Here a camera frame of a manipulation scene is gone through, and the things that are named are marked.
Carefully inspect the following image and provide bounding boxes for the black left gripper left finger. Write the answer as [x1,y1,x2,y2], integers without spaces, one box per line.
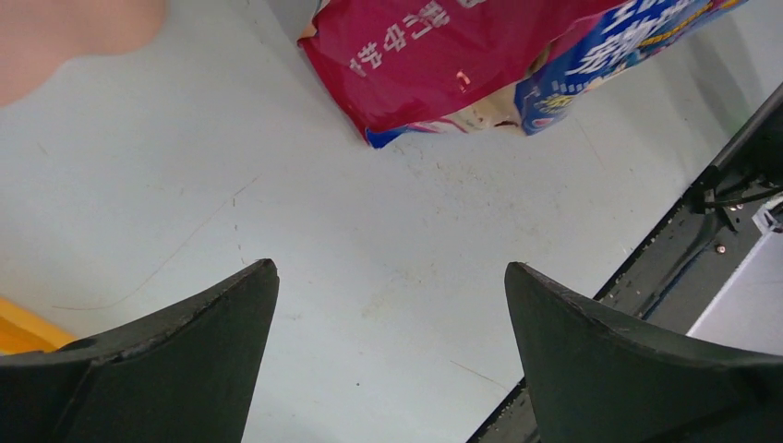
[1,259,280,442]

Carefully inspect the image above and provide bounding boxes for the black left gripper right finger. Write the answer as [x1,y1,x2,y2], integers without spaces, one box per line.
[504,262,782,442]

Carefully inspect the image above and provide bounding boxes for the yellow plastic food scoop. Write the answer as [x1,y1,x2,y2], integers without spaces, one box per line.
[1,297,77,355]

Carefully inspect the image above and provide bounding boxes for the colourful cat food bag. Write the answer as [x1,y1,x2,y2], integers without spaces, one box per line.
[298,0,737,149]

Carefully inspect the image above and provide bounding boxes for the pink double pet feeder base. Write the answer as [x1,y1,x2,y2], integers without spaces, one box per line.
[1,0,167,107]

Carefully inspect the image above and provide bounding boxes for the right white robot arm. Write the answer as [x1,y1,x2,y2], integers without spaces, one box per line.
[688,233,782,355]

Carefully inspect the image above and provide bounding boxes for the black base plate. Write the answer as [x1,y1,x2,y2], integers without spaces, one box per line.
[472,90,782,442]

